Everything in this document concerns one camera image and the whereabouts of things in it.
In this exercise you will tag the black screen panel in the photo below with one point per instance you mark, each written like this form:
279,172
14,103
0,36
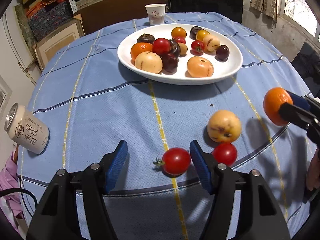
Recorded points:
205,0

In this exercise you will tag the green stone panel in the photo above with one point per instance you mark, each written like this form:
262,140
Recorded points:
23,27

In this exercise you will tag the blue striped tablecloth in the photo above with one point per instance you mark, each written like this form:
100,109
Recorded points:
100,105

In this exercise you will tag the brick pattern curtain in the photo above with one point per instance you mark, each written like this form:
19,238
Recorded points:
265,0

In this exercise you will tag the pink cloth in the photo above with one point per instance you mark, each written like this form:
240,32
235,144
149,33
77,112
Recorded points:
7,180

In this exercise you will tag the white paper cup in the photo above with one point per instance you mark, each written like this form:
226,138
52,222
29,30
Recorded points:
155,15

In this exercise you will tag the white framed dark window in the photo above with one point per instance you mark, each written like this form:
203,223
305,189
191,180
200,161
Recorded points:
5,92

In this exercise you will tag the small tan longan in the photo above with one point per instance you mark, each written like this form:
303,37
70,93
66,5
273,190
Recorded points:
183,49

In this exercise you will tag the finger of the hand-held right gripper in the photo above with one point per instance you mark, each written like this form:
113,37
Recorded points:
295,115
298,100

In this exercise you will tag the bright frosted window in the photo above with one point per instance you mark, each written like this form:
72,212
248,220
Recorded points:
300,5

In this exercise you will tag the white oval plate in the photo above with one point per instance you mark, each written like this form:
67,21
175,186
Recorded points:
230,65

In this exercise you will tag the yellow cherry tomato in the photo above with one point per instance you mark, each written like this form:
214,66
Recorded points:
202,34
178,32

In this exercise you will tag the white drink can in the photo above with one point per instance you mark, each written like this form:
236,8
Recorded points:
27,132

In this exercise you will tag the brown wooden board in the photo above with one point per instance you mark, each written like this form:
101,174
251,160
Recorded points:
120,10

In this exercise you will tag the framed wooden panel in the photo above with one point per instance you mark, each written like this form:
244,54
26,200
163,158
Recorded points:
57,40

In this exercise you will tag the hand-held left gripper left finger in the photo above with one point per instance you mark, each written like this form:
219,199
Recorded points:
116,166

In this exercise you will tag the stack of blue patterned boxes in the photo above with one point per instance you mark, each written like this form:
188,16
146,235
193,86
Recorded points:
50,17

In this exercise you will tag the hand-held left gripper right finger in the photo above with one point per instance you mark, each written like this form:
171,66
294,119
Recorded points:
200,165

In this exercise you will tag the dark cherry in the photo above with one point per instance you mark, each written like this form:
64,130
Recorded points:
222,52
170,62

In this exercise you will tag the black jacket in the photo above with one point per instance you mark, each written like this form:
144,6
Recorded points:
307,65

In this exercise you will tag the person's right hand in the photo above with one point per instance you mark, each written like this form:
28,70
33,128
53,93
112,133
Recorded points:
313,172

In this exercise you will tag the pale orange round fruit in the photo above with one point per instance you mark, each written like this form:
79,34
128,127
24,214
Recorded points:
200,66

